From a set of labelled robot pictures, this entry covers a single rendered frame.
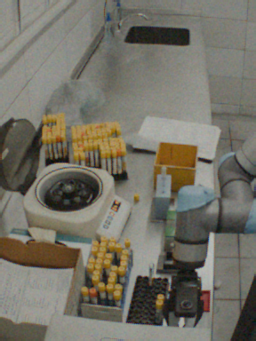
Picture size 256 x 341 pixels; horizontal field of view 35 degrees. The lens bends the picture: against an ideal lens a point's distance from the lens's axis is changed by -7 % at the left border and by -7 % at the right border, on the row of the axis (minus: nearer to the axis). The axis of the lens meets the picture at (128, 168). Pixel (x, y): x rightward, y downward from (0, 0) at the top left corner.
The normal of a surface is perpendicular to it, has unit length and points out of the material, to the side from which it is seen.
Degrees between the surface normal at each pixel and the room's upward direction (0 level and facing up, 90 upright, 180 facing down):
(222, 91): 90
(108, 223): 25
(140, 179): 0
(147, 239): 0
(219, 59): 90
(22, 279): 1
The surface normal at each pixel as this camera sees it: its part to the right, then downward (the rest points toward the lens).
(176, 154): -0.19, 0.60
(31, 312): -0.02, -0.79
